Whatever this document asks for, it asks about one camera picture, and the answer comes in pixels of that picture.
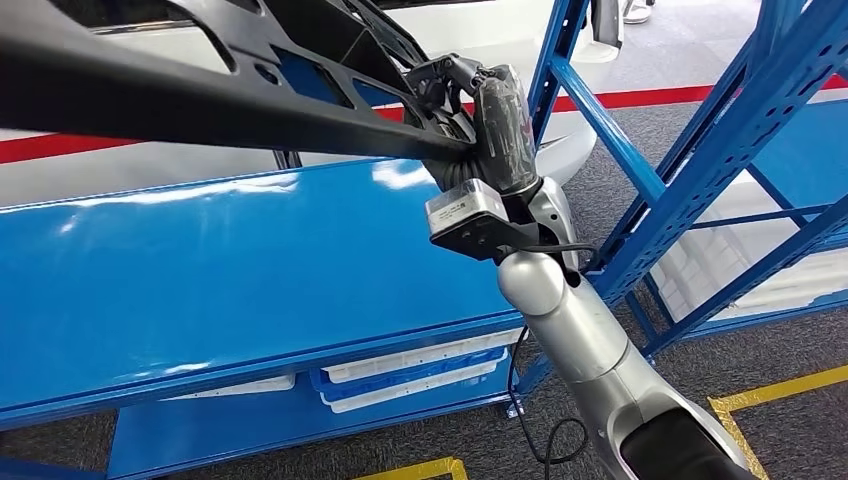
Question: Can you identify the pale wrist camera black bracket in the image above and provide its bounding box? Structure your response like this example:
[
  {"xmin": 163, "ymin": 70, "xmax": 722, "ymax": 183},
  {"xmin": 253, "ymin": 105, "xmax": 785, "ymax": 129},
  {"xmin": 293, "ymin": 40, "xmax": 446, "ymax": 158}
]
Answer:
[{"xmin": 424, "ymin": 177, "xmax": 541, "ymax": 263}]

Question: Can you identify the blue plastic bin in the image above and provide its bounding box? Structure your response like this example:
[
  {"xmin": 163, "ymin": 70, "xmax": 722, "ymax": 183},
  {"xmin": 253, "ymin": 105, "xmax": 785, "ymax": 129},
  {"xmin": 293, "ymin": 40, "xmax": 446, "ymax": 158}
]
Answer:
[{"xmin": 309, "ymin": 347, "xmax": 510, "ymax": 403}]

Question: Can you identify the blue metal shelf rack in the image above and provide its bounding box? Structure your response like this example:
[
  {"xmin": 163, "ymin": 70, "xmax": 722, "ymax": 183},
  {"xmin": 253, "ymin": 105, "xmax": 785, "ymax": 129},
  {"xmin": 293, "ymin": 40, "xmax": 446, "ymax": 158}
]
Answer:
[
  {"xmin": 622, "ymin": 66, "xmax": 848, "ymax": 359},
  {"xmin": 0, "ymin": 0, "xmax": 848, "ymax": 480}
]

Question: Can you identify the large white plastic bin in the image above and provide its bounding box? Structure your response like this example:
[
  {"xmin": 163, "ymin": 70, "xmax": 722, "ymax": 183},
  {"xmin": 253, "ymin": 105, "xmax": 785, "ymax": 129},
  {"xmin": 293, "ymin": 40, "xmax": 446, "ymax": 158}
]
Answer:
[
  {"xmin": 682, "ymin": 168, "xmax": 848, "ymax": 266},
  {"xmin": 652, "ymin": 231, "xmax": 848, "ymax": 296},
  {"xmin": 669, "ymin": 281, "xmax": 848, "ymax": 323}
]

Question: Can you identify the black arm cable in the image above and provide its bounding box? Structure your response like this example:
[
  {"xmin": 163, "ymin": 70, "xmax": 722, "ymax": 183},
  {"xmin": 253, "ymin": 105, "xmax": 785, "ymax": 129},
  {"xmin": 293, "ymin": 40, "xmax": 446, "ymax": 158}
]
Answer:
[{"xmin": 506, "ymin": 241, "xmax": 601, "ymax": 480}]

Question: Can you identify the yellow floor tape square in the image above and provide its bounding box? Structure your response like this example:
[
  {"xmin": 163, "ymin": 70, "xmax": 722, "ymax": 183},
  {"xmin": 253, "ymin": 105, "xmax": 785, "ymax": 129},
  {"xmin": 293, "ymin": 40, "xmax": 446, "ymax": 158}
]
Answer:
[
  {"xmin": 707, "ymin": 364, "xmax": 848, "ymax": 480},
  {"xmin": 349, "ymin": 457, "xmax": 469, "ymax": 480}
]

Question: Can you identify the white round base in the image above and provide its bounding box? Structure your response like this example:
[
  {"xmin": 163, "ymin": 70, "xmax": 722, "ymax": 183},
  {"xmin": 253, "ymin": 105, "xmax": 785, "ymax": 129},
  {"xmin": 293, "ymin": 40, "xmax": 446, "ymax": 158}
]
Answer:
[{"xmin": 621, "ymin": 0, "xmax": 657, "ymax": 26}]

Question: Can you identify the long black plastic panel part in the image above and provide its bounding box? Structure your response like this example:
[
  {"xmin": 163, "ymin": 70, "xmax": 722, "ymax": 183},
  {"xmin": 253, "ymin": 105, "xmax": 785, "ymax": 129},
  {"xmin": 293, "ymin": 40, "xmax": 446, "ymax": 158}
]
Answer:
[{"xmin": 0, "ymin": 0, "xmax": 478, "ymax": 164}]

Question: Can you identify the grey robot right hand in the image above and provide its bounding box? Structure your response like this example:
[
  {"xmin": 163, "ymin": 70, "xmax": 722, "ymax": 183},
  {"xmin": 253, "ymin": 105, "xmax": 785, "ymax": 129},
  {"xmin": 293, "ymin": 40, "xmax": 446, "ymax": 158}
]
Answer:
[{"xmin": 402, "ymin": 52, "xmax": 541, "ymax": 197}]

